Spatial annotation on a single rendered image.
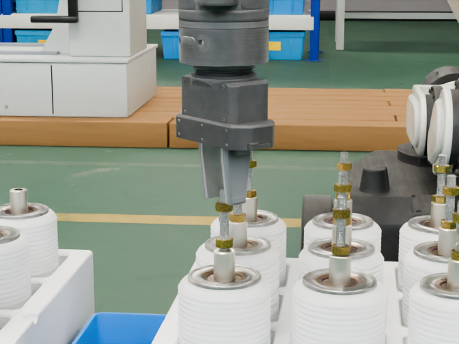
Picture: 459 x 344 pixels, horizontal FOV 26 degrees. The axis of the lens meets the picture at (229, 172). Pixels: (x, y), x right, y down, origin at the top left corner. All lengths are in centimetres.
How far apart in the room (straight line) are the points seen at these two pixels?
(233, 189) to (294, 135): 204
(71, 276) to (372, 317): 44
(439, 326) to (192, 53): 35
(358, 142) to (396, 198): 146
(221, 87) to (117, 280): 93
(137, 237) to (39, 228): 83
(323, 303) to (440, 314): 11
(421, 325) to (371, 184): 60
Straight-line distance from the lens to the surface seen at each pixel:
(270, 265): 112
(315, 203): 158
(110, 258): 196
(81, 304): 134
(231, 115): 94
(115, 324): 132
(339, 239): 100
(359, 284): 101
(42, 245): 129
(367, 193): 158
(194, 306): 100
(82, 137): 311
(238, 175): 98
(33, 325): 114
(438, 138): 144
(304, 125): 301
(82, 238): 210
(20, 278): 119
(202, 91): 97
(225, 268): 102
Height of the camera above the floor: 57
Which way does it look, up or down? 12 degrees down
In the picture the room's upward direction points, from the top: straight up
